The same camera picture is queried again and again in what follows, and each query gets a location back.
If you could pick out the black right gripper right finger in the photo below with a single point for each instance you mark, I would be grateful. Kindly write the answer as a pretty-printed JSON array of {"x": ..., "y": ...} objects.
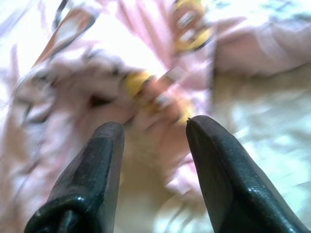
[{"x": 233, "y": 189}]

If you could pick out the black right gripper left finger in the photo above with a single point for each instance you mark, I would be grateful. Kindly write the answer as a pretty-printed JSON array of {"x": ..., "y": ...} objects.
[{"x": 90, "y": 184}]

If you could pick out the pink cartoon print blanket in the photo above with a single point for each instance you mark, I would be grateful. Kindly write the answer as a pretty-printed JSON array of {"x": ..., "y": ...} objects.
[{"x": 73, "y": 97}]

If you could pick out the grey floral bed sheet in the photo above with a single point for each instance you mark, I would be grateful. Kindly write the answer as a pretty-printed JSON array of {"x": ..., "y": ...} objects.
[{"x": 267, "y": 109}]

